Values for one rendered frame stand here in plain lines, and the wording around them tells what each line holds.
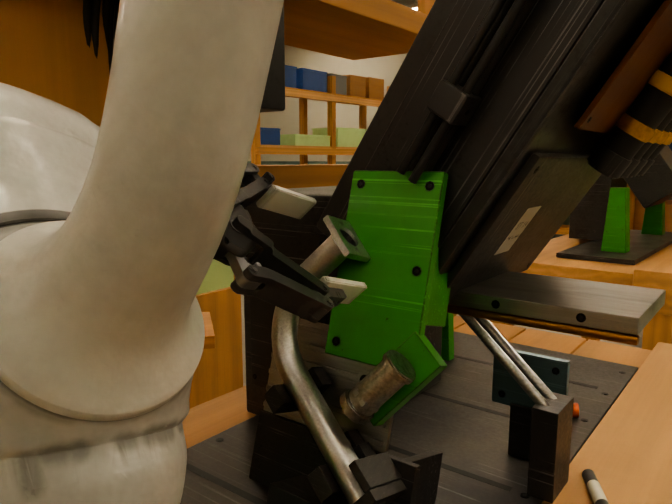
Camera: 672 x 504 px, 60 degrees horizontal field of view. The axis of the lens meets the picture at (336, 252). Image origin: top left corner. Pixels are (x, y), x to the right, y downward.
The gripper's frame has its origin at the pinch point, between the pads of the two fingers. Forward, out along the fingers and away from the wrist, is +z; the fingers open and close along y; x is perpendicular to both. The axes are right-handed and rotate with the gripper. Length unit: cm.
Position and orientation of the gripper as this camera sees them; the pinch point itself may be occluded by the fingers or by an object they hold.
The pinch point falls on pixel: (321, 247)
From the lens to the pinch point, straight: 61.9
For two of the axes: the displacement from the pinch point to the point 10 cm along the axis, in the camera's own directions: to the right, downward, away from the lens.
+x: -6.7, 6.3, 3.9
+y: -4.5, -7.6, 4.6
